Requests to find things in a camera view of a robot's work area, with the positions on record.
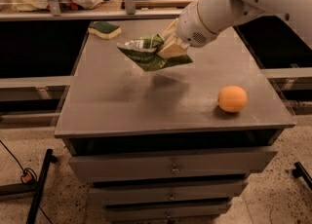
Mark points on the grey metal rail frame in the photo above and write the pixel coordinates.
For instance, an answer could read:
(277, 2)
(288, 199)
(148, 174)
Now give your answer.
(112, 10)

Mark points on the bottom grey drawer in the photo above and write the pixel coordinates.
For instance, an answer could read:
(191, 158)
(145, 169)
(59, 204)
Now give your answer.
(147, 212)

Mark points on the grey drawer cabinet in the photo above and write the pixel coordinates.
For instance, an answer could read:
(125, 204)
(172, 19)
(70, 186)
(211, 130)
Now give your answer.
(114, 107)

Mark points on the black stand leg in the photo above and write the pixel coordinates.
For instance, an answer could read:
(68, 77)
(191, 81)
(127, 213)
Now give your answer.
(32, 183)
(300, 171)

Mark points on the green and yellow sponge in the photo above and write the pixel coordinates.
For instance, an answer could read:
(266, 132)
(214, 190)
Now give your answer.
(104, 30)

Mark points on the black stand leg left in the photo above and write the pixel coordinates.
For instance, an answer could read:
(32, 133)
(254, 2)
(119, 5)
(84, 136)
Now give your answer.
(32, 183)

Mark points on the top grey drawer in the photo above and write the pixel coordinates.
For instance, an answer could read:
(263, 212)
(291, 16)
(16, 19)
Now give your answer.
(172, 164)

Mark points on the orange fruit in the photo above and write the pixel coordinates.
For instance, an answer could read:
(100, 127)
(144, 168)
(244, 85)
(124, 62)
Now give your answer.
(232, 99)

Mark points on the green jalapeno chip bag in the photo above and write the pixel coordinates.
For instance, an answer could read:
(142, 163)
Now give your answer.
(143, 51)

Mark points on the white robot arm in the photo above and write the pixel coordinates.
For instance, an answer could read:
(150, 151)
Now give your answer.
(202, 21)

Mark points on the middle grey drawer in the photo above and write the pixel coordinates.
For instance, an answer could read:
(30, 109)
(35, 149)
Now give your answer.
(169, 192)

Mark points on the black stand leg right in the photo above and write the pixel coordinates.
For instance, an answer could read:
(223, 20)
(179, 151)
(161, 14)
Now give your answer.
(300, 171)

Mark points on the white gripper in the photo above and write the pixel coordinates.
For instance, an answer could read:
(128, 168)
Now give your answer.
(192, 26)

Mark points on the grey drawer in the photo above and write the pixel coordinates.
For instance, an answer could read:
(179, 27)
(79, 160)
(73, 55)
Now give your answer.
(169, 192)
(147, 212)
(172, 164)

